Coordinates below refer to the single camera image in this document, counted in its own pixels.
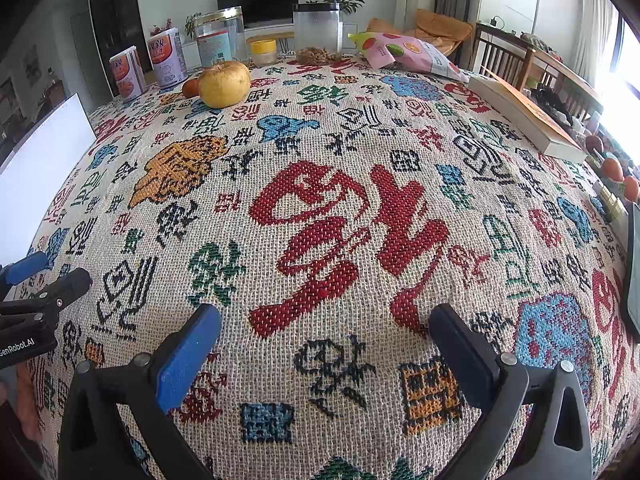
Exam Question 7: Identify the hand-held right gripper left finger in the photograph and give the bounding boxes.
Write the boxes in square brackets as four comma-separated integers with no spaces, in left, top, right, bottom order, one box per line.
[59,304,223,480]

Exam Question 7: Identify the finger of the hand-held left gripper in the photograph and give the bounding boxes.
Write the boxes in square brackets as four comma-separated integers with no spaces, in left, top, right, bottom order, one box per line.
[0,251,49,287]
[0,267,93,332]

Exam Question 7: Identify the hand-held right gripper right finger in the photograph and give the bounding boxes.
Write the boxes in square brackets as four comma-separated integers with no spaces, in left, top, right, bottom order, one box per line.
[429,304,593,480]

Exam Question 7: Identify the white cardboard box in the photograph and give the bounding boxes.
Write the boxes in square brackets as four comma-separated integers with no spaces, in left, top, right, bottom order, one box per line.
[0,92,97,268]

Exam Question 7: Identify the person's left hand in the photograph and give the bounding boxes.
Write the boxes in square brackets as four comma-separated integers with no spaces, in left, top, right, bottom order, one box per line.
[16,362,45,443]

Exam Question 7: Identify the printed woven blanket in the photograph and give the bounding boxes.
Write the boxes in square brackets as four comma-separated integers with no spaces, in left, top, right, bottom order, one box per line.
[25,55,633,480]

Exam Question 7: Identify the black smartphone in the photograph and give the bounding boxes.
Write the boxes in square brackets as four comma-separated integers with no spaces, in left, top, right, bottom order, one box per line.
[620,202,640,343]

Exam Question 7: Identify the pale packet strip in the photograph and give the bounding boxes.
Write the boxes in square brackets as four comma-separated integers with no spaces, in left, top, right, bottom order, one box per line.
[595,180,628,223]

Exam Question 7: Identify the pink white can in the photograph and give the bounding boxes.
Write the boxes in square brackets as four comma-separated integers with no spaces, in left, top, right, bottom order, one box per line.
[109,46,147,101]
[146,28,188,88]

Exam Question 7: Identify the orange cover book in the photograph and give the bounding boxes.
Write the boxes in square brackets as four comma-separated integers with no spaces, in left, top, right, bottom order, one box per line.
[467,74,588,163]

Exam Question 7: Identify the yellow apple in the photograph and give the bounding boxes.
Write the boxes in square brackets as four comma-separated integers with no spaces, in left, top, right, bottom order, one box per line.
[198,61,251,109]

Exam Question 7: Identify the black object in bowl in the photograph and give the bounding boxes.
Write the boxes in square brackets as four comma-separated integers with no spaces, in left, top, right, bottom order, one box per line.
[530,85,576,123]

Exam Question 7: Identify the black glass cabinet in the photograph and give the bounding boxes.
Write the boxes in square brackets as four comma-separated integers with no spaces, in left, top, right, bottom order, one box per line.
[87,0,153,81]

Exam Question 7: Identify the clear jar gold lid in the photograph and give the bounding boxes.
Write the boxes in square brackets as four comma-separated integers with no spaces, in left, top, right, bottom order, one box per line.
[194,6,249,68]

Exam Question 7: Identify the wooden desk with chairs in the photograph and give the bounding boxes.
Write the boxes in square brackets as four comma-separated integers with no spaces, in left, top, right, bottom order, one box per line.
[467,22,606,121]

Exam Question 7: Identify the pink snack bag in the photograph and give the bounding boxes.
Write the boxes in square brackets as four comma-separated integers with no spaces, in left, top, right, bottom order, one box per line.
[348,31,471,82]

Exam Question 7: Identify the small yellow jar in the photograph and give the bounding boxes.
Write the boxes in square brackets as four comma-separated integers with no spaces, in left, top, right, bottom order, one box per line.
[250,38,277,67]

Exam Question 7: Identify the window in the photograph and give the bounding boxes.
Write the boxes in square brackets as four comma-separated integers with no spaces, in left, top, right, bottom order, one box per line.
[595,10,640,171]

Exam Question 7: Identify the orange lounge chair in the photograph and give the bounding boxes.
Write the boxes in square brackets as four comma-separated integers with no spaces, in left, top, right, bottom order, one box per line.
[367,8,473,58]

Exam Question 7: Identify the walnut pieces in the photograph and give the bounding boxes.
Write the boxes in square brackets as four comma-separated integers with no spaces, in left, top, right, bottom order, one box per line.
[296,46,342,65]

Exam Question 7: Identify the white television cabinet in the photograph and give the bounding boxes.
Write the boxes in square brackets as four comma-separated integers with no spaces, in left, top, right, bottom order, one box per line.
[182,22,361,66]

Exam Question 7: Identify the black television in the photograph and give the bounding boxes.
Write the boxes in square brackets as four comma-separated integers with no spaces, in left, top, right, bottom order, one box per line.
[216,0,299,31]

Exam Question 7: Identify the clear jar black lid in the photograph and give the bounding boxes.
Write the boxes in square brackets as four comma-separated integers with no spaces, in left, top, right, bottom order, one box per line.
[292,3,344,64]

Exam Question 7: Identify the large leafy potted plant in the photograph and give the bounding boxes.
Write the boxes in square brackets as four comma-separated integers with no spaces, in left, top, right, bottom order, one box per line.
[306,0,366,16]

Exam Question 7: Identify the wall picture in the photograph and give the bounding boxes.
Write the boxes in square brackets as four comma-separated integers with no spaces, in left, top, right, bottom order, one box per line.
[25,45,41,86]

